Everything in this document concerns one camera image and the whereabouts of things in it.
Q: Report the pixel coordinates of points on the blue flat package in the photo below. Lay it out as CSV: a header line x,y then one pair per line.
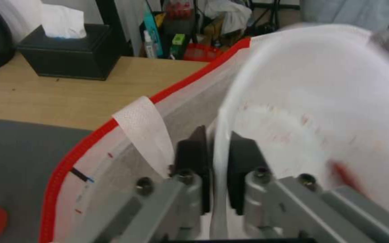
x,y
154,22

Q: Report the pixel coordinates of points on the black upright post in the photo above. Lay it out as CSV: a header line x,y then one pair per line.
x,y
117,22

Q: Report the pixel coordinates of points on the green box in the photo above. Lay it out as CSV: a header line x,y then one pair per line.
x,y
177,45

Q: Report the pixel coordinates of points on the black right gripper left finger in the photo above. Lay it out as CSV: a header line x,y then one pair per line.
x,y
191,164

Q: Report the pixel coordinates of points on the black tripod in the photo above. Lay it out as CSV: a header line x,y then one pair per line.
x,y
268,12

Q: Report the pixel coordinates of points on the red mesh basket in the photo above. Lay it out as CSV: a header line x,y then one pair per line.
x,y
199,52

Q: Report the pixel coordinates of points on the black leather tissue box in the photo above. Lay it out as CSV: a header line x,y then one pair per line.
x,y
69,53

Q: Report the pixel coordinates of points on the white takeout bag red trim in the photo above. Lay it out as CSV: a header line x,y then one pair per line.
x,y
120,162

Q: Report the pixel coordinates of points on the grey table mat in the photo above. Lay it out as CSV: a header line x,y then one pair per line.
x,y
22,157

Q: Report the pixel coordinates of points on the white crumpled cloth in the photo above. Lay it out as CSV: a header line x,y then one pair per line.
x,y
231,15

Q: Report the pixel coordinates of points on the clear spray bottle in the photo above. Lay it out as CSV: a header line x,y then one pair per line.
x,y
150,45

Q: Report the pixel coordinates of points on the white tissue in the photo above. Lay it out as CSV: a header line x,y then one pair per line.
x,y
62,22

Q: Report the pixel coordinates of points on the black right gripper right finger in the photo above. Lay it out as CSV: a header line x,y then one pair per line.
x,y
241,162

